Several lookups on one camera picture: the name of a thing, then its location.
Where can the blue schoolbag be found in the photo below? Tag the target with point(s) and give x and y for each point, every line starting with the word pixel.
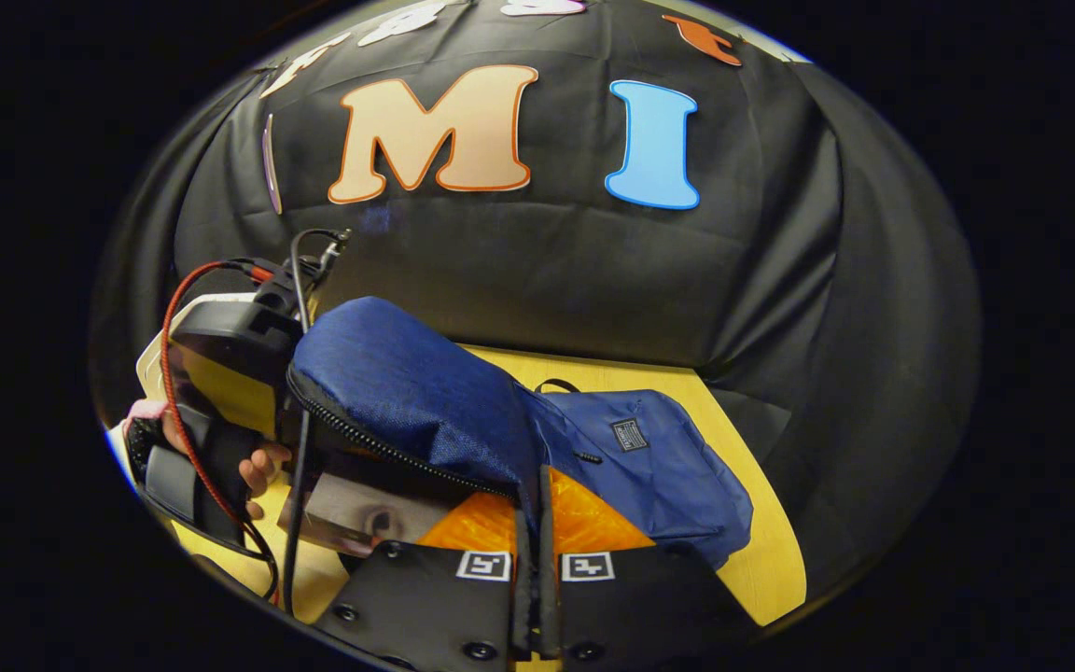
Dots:
pixel 407 373

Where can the black backdrop cloth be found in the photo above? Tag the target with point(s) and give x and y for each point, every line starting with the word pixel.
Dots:
pixel 547 271

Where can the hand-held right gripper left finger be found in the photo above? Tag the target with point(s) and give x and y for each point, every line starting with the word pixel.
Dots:
pixel 425 607

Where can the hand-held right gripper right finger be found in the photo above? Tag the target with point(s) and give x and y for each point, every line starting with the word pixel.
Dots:
pixel 649 607

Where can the dark face cover book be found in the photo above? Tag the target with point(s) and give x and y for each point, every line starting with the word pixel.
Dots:
pixel 360 513

